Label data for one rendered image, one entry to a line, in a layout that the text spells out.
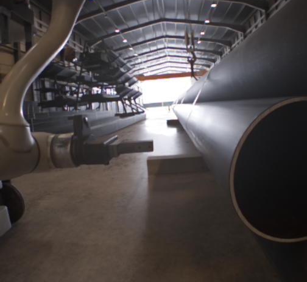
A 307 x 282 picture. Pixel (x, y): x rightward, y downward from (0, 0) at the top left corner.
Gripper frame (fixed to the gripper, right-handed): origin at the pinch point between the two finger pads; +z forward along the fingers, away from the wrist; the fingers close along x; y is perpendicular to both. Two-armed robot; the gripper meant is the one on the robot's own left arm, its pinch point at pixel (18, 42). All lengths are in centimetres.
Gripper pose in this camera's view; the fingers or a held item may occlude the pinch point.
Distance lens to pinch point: 82.5
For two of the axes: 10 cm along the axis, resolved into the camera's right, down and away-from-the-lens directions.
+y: 10.0, -0.8, -0.1
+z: 0.8, 9.9, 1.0
